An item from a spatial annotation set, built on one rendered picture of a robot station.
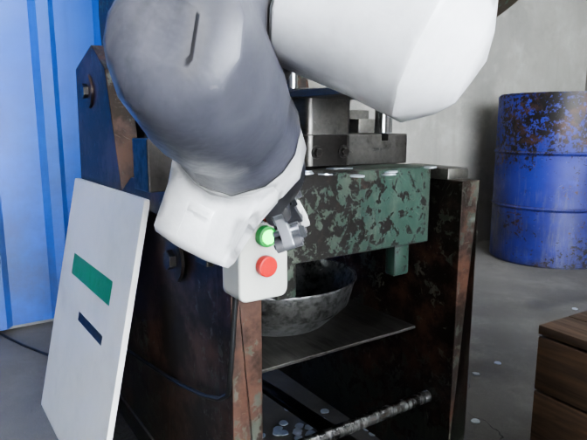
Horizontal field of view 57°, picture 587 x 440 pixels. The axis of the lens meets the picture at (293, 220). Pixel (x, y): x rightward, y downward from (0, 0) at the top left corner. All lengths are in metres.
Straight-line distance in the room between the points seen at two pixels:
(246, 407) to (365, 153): 0.52
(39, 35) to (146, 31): 1.82
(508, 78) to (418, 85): 3.38
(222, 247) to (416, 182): 0.70
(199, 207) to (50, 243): 1.75
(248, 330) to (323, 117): 0.39
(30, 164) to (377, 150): 1.35
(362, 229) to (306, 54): 0.67
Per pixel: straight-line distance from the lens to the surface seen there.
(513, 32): 3.72
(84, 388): 1.28
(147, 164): 0.73
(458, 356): 1.14
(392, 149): 1.11
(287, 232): 0.47
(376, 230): 0.98
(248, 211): 0.37
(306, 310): 1.03
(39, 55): 2.08
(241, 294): 0.71
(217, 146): 0.29
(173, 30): 0.27
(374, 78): 0.30
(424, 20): 0.29
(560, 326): 1.15
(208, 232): 0.38
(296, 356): 1.01
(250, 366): 0.82
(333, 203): 0.91
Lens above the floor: 0.72
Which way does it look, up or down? 10 degrees down
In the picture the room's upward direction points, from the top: straight up
